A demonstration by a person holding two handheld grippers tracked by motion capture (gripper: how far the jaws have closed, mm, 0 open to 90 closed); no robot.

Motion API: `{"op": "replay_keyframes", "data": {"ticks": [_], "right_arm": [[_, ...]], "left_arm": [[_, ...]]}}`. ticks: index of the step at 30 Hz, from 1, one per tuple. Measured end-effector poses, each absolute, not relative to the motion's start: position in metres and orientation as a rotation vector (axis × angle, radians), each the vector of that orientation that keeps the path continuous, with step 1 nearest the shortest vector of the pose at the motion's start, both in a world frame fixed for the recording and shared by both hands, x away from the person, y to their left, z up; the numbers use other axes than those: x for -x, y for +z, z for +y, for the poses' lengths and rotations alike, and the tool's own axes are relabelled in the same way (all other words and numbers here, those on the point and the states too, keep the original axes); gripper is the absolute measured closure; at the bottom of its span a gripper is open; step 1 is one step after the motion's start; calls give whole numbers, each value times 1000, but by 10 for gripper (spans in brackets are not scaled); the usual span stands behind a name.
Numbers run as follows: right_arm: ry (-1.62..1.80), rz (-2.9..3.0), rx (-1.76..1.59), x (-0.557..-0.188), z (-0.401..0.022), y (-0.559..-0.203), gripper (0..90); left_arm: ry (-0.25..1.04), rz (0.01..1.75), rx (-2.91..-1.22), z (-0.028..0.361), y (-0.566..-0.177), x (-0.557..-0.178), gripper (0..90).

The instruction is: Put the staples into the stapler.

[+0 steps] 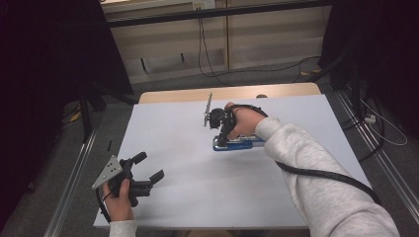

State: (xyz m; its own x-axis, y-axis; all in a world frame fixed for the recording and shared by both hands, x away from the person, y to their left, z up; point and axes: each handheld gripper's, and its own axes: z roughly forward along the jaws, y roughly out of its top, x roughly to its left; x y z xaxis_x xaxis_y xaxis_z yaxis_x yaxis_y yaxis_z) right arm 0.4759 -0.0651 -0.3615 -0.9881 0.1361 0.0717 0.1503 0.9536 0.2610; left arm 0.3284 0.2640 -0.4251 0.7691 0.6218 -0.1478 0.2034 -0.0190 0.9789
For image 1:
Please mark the small dark round object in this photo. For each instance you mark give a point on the small dark round object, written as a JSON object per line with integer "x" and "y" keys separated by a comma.
{"x": 262, "y": 96}

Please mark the aluminium floor rail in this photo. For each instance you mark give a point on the aluminium floor rail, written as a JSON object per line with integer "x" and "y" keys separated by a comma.
{"x": 70, "y": 184}
{"x": 378, "y": 151}

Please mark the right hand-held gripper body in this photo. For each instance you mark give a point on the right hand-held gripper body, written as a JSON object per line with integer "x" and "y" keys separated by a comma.
{"x": 219, "y": 118}

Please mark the white power strip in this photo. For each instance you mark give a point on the white power strip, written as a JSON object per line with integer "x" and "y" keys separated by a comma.
{"x": 370, "y": 118}

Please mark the white table cover board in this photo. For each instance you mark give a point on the white table cover board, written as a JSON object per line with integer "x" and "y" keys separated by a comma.
{"x": 197, "y": 184}

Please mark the black stand leg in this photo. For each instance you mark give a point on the black stand leg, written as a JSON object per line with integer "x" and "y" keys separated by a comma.
{"x": 86, "y": 115}

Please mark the light wooden cabinet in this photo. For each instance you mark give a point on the light wooden cabinet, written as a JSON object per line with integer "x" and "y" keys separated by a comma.
{"x": 217, "y": 36}

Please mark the person's left hand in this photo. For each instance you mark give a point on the person's left hand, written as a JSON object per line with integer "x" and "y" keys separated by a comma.
{"x": 120, "y": 207}

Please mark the black curtain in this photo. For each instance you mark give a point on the black curtain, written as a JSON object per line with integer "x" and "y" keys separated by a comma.
{"x": 378, "y": 56}
{"x": 49, "y": 82}

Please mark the person's right hand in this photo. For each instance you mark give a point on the person's right hand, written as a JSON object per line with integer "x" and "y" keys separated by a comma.
{"x": 245, "y": 121}

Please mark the blue stapler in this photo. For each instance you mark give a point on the blue stapler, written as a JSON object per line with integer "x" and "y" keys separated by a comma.
{"x": 240, "y": 144}

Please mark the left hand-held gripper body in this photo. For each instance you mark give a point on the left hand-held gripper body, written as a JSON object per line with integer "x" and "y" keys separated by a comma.
{"x": 110, "y": 171}

